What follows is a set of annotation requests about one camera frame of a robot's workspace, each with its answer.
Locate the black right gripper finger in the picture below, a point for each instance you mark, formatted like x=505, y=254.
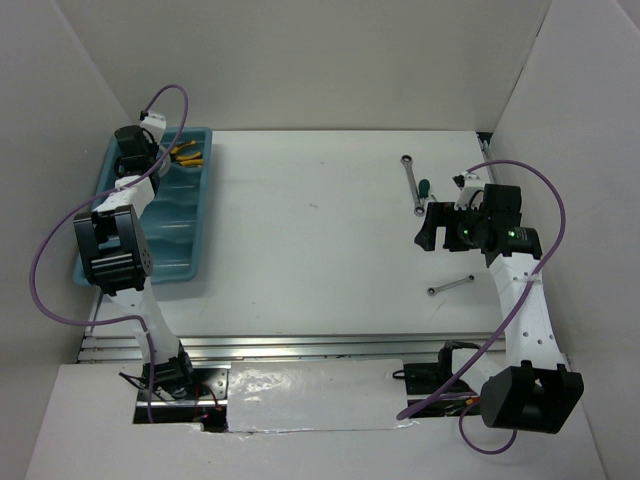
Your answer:
x=427, y=236
x=437, y=213

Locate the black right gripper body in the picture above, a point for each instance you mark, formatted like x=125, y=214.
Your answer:
x=463, y=228

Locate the green handled screwdriver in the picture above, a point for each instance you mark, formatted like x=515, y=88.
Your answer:
x=424, y=191

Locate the small yellow needle-nose pliers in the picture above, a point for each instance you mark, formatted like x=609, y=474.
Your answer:
x=192, y=160

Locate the large yellow needle-nose pliers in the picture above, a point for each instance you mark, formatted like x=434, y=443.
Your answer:
x=177, y=150

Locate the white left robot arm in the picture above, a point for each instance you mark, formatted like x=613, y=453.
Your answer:
x=116, y=257

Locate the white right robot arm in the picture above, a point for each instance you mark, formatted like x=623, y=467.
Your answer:
x=533, y=389

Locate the long ratchet wrench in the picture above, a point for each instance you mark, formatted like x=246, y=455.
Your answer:
x=418, y=202

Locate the short combination wrench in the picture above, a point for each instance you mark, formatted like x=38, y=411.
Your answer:
x=434, y=290

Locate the white cover sheet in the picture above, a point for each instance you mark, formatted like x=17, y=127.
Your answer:
x=325, y=396

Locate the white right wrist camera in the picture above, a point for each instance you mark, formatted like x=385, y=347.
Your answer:
x=469, y=183

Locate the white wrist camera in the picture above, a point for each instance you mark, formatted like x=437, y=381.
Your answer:
x=154, y=122
x=469, y=183

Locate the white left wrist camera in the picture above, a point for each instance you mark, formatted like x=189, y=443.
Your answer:
x=154, y=122

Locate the aluminium rail frame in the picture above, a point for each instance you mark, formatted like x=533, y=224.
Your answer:
x=308, y=254

